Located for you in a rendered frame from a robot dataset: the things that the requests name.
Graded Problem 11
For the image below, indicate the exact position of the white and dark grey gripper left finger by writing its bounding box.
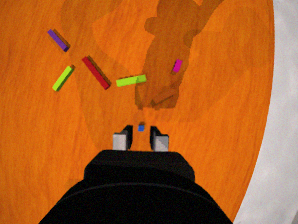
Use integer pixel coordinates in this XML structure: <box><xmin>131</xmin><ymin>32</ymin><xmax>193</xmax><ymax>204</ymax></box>
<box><xmin>113</xmin><ymin>125</ymin><xmax>133</xmax><ymax>150</ymax></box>

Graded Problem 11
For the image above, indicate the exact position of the dark red rod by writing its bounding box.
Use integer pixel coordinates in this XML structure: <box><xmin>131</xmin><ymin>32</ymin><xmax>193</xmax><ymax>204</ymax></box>
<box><xmin>82</xmin><ymin>56</ymin><xmax>110</xmax><ymax>90</ymax></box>

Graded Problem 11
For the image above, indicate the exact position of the small magenta block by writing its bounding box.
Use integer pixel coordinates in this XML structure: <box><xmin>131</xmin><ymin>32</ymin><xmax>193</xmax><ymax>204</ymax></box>
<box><xmin>173</xmin><ymin>59</ymin><xmax>182</xmax><ymax>72</ymax></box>

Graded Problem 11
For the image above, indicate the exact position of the purple rod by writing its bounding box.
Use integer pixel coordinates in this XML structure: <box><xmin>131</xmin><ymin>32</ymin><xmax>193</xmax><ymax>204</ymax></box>
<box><xmin>47</xmin><ymin>29</ymin><xmax>69</xmax><ymax>52</ymax></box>

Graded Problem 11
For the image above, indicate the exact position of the lime green rod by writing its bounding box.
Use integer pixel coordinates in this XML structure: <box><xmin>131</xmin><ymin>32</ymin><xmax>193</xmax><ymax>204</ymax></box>
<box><xmin>116</xmin><ymin>75</ymin><xmax>146</xmax><ymax>87</ymax></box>
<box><xmin>52</xmin><ymin>66</ymin><xmax>74</xmax><ymax>92</ymax></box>

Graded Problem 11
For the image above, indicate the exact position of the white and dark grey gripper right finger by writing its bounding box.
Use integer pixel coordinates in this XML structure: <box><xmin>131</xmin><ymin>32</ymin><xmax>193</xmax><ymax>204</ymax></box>
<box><xmin>149</xmin><ymin>126</ymin><xmax>169</xmax><ymax>151</ymax></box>

